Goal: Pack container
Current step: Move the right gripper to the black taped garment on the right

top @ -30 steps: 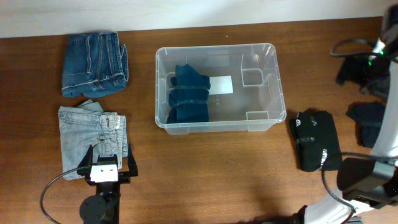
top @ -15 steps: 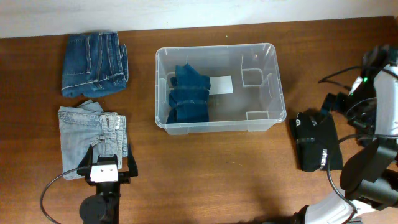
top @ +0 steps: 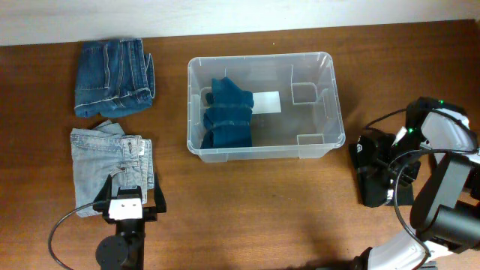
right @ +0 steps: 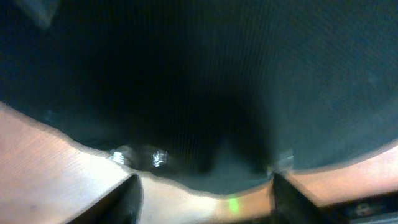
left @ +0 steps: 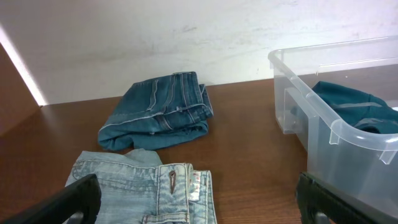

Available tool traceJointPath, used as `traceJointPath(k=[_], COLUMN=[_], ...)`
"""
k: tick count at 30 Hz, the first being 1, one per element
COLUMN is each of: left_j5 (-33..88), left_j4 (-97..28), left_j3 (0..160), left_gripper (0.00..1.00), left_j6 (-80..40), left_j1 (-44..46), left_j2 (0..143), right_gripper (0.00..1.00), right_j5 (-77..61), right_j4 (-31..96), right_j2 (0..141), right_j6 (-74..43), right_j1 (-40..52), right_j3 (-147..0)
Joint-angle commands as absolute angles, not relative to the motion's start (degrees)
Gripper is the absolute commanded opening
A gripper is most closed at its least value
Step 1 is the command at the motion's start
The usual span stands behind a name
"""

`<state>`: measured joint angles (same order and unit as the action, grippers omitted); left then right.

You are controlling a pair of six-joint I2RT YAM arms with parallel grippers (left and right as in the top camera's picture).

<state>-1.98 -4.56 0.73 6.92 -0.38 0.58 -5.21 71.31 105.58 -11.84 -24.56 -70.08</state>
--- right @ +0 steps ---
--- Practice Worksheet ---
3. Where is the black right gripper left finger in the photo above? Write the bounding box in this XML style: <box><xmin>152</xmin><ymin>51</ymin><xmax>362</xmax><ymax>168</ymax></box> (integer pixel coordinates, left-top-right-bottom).
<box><xmin>68</xmin><ymin>174</ymin><xmax>143</xmax><ymax>224</ymax></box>

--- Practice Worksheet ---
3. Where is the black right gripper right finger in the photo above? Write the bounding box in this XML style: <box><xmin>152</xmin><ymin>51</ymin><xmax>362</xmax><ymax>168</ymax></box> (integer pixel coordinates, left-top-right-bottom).
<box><xmin>271</xmin><ymin>173</ymin><xmax>323</xmax><ymax>224</ymax></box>

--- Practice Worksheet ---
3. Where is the black garment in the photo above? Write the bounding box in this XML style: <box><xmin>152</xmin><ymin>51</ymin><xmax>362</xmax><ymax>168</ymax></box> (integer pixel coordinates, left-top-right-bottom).
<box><xmin>1</xmin><ymin>0</ymin><xmax>397</xmax><ymax>194</ymax></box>

